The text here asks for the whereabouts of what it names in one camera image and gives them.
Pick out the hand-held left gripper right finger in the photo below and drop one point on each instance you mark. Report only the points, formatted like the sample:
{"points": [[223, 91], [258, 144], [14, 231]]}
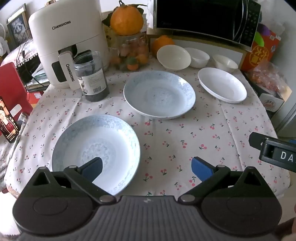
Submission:
{"points": [[201, 169]]}

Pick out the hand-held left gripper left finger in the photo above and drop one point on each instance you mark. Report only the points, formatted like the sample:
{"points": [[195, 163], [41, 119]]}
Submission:
{"points": [[93, 168]]}

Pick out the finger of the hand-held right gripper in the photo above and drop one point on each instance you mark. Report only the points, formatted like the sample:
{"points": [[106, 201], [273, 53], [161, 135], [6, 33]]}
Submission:
{"points": [[255, 139]]}

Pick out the blue patterned plate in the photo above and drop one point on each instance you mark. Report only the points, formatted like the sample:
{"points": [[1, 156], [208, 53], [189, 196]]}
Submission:
{"points": [[159, 95], [92, 139]]}

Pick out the white oval plate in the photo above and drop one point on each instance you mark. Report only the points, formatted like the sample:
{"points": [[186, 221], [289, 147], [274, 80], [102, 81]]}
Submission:
{"points": [[222, 84]]}

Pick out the small cream bowl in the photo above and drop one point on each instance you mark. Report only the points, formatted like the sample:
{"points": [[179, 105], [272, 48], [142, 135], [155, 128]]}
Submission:
{"points": [[225, 63]]}

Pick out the medium white bowl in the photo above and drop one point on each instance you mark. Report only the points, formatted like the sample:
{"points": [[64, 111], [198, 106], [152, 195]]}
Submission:
{"points": [[200, 58]]}

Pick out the large white bowl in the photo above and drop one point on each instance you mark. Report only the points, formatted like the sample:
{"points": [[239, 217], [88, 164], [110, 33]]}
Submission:
{"points": [[173, 58]]}

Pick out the cherry print tablecloth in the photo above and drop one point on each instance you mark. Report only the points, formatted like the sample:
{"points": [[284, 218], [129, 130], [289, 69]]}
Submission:
{"points": [[185, 134]]}

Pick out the dark printed cardboard box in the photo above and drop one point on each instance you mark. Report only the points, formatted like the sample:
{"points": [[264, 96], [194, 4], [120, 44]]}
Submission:
{"points": [[270, 102]]}

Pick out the red colourful carton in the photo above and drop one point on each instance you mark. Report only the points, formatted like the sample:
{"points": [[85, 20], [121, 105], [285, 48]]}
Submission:
{"points": [[256, 55]]}

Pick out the clear jar with dark contents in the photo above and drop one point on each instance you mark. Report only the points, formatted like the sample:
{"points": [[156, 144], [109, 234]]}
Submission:
{"points": [[92, 76]]}

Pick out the smartphone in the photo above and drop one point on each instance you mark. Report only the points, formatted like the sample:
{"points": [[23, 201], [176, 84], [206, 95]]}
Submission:
{"points": [[7, 122]]}

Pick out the red chair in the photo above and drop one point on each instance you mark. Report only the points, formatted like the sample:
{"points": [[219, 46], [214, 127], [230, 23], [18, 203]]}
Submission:
{"points": [[11, 81]]}

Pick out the glass jar of small oranges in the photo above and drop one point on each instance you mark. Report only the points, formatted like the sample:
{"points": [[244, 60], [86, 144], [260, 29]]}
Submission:
{"points": [[131, 53]]}

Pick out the pink lace cloth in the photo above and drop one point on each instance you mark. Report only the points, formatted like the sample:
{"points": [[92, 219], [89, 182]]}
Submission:
{"points": [[27, 49]]}

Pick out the white air fryer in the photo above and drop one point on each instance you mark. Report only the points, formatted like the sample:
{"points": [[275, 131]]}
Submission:
{"points": [[69, 34]]}

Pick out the black microwave oven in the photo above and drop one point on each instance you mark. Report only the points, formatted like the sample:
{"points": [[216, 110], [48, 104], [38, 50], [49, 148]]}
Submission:
{"points": [[196, 16]]}

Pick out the large orange with leaves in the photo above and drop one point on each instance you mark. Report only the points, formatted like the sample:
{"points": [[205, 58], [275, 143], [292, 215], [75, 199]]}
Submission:
{"points": [[126, 20]]}

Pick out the white stacked containers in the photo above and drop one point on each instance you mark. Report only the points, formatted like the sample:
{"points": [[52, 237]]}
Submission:
{"points": [[145, 23]]}

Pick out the picture frame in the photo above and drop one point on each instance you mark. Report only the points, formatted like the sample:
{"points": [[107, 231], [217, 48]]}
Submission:
{"points": [[17, 25]]}

